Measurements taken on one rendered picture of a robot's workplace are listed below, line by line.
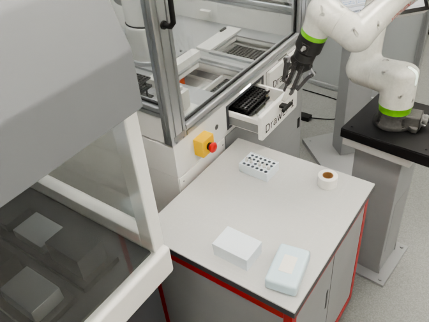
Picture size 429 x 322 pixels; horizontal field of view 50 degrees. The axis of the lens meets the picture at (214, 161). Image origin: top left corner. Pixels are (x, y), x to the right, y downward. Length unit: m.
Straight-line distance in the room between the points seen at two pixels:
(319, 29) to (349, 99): 1.29
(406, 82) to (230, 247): 0.90
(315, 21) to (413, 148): 0.63
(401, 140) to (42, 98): 1.39
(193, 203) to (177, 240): 0.18
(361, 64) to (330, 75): 1.85
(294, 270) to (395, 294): 1.08
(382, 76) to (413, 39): 1.53
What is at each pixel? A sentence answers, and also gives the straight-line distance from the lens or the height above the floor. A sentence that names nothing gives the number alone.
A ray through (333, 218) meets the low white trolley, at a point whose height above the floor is 0.76.
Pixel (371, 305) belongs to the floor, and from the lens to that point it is 2.35.
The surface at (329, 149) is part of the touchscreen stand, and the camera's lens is 3.09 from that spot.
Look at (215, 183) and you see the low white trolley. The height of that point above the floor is 0.76.
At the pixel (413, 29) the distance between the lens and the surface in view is 3.37.
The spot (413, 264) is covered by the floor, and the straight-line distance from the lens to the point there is 2.55.
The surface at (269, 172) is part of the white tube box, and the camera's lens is 1.71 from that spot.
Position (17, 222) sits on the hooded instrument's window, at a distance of 0.93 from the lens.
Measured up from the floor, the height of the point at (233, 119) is 0.87.
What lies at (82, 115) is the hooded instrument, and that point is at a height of 1.43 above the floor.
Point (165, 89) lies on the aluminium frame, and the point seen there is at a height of 1.17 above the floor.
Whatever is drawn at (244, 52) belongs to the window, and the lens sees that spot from 1.89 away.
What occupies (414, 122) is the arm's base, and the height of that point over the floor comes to 0.84.
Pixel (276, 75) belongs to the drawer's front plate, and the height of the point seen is 0.89.
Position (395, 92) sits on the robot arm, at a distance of 1.87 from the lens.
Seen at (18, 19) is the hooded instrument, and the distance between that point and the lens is 0.86.
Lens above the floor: 1.89
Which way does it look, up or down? 38 degrees down
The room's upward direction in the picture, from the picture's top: 5 degrees counter-clockwise
